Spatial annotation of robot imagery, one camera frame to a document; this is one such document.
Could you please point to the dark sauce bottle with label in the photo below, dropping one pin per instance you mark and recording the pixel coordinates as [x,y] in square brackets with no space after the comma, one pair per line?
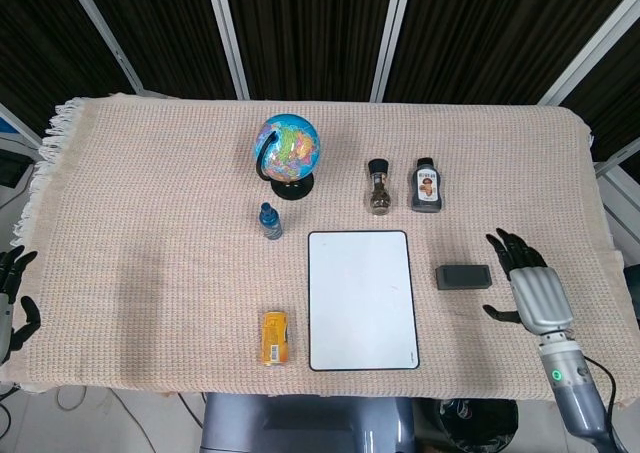
[427,193]

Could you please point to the beige waffle-weave tablecloth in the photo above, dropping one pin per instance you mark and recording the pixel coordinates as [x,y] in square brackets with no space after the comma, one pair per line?
[150,223]

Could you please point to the blue spray bottle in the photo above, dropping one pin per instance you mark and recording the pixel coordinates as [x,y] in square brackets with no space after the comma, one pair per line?
[270,225]

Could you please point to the white aluminium frame post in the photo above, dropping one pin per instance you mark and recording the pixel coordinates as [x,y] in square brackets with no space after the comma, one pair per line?
[107,38]
[391,38]
[590,43]
[227,38]

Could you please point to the black waste bin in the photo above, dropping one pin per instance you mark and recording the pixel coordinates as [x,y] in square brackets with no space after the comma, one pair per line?
[480,428]

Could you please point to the desk globe on black stand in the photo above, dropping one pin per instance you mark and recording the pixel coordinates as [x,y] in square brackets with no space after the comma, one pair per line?
[290,148]

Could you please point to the white board with black frame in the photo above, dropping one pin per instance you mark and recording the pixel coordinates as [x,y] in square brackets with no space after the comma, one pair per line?
[362,298]

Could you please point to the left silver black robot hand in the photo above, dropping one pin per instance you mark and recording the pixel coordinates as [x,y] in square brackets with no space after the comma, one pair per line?
[10,283]

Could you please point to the black whiteboard eraser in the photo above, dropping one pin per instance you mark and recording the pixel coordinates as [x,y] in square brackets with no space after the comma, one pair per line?
[462,278]

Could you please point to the orange drink can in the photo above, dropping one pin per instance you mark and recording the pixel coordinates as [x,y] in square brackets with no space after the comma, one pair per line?
[275,338]

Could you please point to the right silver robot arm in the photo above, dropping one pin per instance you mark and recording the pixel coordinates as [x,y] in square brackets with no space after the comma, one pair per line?
[575,388]

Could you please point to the grey robot torso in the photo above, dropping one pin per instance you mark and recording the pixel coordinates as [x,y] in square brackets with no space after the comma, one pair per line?
[300,423]

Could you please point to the glass pepper grinder black cap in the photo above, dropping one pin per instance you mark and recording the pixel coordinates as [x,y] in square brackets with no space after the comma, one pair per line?
[380,195]

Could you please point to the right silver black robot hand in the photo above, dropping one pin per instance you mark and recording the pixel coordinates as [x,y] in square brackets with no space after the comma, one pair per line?
[540,293]

